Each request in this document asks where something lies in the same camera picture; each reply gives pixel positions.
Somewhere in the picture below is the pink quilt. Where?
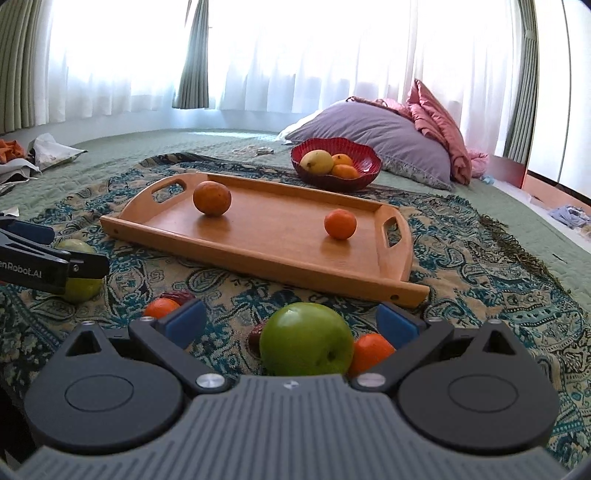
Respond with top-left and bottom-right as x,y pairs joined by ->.
346,78 -> 490,186

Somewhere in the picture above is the orange cloth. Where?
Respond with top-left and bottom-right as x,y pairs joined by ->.
0,138 -> 26,163

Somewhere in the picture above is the green quilted bedspread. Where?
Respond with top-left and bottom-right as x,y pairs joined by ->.
0,128 -> 591,301

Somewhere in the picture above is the red ribbed bowl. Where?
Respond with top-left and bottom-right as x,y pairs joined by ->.
290,137 -> 383,193

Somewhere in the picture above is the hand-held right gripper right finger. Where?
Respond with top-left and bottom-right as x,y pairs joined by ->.
351,303 -> 518,393

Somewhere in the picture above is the white pillow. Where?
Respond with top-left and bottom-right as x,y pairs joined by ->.
277,111 -> 321,140

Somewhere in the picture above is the white sheer curtain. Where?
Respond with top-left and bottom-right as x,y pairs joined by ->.
28,0 -> 591,185

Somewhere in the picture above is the green apple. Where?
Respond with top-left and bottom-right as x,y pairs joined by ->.
54,239 -> 105,303
259,302 -> 355,377

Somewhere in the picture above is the small orange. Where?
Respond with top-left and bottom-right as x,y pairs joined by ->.
324,209 -> 358,240
143,298 -> 182,320
347,333 -> 397,377

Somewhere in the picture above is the white cord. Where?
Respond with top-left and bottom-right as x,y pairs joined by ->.
231,144 -> 278,160

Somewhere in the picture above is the large orange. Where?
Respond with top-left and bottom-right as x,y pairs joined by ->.
192,181 -> 232,217

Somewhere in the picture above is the white paper bag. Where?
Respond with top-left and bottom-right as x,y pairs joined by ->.
28,133 -> 88,172

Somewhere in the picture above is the paisley patterned blanket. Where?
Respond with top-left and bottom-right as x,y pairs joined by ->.
0,152 -> 587,462

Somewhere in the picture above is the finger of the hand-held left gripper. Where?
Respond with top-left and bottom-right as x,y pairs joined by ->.
0,219 -> 55,247
0,231 -> 73,264

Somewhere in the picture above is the wooden bed frame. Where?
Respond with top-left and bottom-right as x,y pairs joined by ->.
485,154 -> 591,217

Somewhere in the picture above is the green curtain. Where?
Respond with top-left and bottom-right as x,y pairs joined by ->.
0,0 -> 57,136
502,0 -> 541,165
172,0 -> 213,110

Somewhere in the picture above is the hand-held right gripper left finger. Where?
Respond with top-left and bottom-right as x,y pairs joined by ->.
69,298 -> 229,396

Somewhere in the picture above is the light blue cloth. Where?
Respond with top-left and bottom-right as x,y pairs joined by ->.
547,205 -> 587,229

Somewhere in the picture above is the wooden serving tray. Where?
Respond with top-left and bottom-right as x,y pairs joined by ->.
99,172 -> 431,309

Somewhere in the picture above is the red date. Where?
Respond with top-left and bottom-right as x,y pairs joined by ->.
159,291 -> 197,306
248,322 -> 269,356

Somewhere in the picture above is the grey pillow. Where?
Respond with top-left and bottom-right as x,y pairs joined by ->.
277,100 -> 455,191

